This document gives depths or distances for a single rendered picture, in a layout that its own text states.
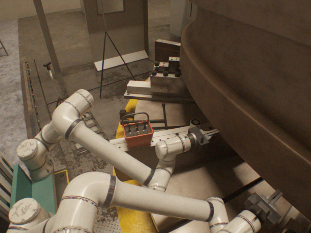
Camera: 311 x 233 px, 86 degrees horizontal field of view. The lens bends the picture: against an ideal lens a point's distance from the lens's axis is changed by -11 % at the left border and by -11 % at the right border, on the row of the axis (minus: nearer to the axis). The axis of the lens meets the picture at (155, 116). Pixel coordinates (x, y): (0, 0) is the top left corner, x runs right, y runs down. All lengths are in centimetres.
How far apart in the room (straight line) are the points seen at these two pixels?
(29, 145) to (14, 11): 1296
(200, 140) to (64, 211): 67
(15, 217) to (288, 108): 143
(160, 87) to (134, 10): 239
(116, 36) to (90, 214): 387
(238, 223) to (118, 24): 395
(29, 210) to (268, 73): 140
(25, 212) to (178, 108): 184
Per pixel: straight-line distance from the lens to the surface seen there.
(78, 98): 101
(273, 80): 106
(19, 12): 1416
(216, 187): 166
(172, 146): 90
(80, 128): 92
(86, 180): 65
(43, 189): 157
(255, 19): 93
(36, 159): 149
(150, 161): 147
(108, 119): 270
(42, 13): 386
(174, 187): 159
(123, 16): 422
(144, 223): 180
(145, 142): 132
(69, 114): 94
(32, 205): 118
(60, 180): 179
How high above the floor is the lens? 170
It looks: 39 degrees down
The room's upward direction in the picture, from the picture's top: straight up
